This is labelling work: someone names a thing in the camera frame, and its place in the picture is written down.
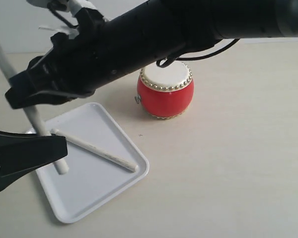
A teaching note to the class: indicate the red small drum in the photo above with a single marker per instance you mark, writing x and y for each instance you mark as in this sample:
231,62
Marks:
165,93

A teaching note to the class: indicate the white rectangular plastic tray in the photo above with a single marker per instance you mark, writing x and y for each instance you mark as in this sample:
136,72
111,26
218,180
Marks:
91,180

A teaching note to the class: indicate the wooden drumstick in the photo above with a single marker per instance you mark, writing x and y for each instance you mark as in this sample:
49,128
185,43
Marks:
32,113
97,151

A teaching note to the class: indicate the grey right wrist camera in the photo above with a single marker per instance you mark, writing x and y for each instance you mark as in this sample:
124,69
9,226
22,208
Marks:
64,5

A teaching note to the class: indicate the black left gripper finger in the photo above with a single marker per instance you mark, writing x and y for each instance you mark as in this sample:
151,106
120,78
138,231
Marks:
26,152
9,177

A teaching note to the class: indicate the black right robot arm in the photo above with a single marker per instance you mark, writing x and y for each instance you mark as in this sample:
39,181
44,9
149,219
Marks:
158,31

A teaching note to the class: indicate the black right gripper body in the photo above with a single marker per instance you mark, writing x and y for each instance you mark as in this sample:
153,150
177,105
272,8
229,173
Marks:
75,68

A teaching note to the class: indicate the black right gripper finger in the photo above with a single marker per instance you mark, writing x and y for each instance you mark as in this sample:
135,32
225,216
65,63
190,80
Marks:
17,101
35,79

